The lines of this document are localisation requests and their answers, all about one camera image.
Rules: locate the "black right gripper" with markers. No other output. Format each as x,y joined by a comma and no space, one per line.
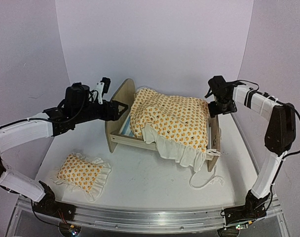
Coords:
231,108

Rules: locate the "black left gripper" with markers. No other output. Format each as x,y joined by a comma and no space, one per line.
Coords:
114,116

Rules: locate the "wooden striped pet bed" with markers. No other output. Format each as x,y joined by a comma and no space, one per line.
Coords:
118,132

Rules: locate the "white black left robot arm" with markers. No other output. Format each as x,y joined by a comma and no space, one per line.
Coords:
81,104

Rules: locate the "duck print small pillow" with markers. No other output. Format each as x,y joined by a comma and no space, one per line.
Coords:
79,173

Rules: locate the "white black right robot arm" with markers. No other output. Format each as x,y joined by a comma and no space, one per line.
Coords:
280,141

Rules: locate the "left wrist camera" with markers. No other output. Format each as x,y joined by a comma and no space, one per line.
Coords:
102,87

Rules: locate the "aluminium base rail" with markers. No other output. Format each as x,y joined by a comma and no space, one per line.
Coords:
28,221

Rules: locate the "duck print mattress cushion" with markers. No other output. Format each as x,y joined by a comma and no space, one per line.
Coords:
177,125

